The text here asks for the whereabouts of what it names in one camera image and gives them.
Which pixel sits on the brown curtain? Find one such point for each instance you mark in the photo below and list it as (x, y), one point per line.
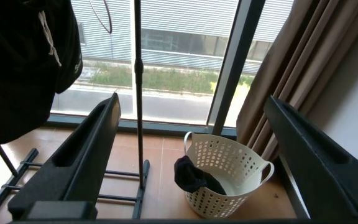
(284, 77)

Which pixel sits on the black garment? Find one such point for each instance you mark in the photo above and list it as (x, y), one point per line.
(17, 77)

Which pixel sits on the white laundry basket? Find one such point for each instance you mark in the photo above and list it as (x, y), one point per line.
(228, 161)

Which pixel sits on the window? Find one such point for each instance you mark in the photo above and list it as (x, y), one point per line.
(182, 46)

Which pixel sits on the black clothes rack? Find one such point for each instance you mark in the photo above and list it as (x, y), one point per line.
(139, 93)

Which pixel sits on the heap of clothes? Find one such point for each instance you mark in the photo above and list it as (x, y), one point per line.
(191, 177)

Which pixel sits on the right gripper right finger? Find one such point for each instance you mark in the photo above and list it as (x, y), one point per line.
(319, 174)

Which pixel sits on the pink clothes hanger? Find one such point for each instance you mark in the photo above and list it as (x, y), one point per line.
(107, 28)

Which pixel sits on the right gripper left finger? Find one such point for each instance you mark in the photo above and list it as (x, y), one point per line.
(79, 180)

